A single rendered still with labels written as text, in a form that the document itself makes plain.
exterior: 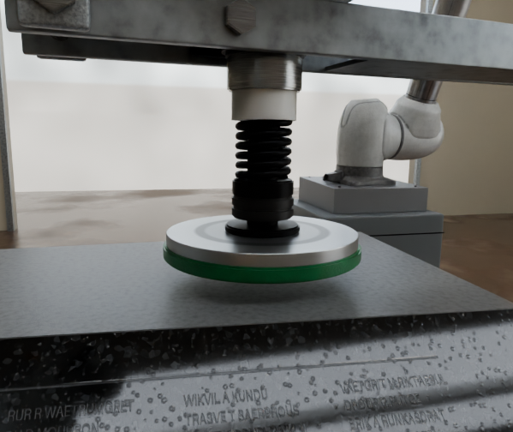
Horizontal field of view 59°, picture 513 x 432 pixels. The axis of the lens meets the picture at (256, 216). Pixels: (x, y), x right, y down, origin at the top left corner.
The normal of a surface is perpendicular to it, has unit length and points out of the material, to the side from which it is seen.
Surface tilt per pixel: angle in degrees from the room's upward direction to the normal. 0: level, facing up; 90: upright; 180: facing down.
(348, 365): 45
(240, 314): 0
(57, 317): 0
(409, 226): 90
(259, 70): 90
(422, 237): 90
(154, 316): 0
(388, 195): 90
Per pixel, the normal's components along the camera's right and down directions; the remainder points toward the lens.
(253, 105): -0.32, 0.16
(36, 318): 0.01, -0.99
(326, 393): 0.13, -0.58
